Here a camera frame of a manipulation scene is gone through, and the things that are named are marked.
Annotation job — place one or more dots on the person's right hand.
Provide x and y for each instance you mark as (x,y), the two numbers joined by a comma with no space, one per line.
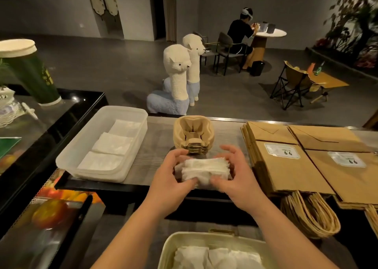
(242,186)

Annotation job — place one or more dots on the person's left hand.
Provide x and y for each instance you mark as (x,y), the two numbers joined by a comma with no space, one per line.
(165,183)

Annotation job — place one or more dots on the person's left thumb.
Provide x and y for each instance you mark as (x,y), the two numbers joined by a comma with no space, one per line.
(187,183)

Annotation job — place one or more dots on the person's right thumb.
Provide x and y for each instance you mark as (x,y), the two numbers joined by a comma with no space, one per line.
(221,183)

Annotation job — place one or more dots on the stack of white paper napkins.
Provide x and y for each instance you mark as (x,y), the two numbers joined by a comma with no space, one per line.
(203,170)

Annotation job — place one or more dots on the person's left forearm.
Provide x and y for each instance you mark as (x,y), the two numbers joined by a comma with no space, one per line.
(133,236)

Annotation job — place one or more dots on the person's right forearm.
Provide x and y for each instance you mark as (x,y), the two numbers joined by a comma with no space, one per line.
(283,236)

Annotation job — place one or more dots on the stack of pulp cup carriers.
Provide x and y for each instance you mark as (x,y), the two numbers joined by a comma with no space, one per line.
(193,133)

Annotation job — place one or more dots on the metal tray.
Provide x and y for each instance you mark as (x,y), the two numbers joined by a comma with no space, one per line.
(212,239)

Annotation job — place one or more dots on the stack of brown paper bags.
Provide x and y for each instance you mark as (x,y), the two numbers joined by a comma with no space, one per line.
(283,171)
(348,174)

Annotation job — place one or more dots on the heap of white napkins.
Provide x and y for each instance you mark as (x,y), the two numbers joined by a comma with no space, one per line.
(212,258)

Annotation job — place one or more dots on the folded white napkin pile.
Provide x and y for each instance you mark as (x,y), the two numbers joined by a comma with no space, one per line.
(124,128)
(112,143)
(100,161)

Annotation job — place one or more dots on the lying white alpaca statue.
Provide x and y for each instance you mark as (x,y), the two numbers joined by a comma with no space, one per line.
(174,94)

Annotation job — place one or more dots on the white plastic container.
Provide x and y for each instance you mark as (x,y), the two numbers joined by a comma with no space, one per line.
(88,147)

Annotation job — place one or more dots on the standing white alpaca statue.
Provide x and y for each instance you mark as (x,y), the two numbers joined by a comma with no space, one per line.
(193,65)

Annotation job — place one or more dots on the black bag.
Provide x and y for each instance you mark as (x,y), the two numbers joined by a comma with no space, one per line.
(257,68)

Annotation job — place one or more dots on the folding camping chair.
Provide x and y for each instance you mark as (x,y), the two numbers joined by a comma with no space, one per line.
(292,81)

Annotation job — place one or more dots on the dark metal chair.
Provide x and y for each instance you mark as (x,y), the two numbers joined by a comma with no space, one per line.
(208,51)
(227,45)

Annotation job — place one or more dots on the orange cup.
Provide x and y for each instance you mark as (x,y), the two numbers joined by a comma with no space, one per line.
(311,67)

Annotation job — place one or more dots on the fruit print board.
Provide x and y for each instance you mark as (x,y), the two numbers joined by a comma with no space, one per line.
(44,224)

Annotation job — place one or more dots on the low wooden table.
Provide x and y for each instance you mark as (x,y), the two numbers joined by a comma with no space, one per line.
(330,81)

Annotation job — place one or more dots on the green bottle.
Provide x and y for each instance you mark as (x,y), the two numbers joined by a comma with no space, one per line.
(319,68)

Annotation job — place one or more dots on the glass display case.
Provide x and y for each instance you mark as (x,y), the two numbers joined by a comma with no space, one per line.
(44,136)

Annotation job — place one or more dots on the round white table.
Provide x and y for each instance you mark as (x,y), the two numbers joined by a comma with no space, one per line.
(270,34)

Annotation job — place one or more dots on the black cup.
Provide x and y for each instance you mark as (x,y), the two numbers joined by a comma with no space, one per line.
(270,28)

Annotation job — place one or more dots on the white headset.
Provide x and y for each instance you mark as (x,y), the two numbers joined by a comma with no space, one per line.
(247,12)

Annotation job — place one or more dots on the giant green paper cup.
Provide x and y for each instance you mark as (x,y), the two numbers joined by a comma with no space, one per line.
(29,71)

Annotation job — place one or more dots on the white dish stack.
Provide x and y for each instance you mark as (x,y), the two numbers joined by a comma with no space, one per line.
(8,107)

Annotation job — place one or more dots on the flowering tree decoration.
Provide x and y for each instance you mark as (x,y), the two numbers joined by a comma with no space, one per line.
(354,26)

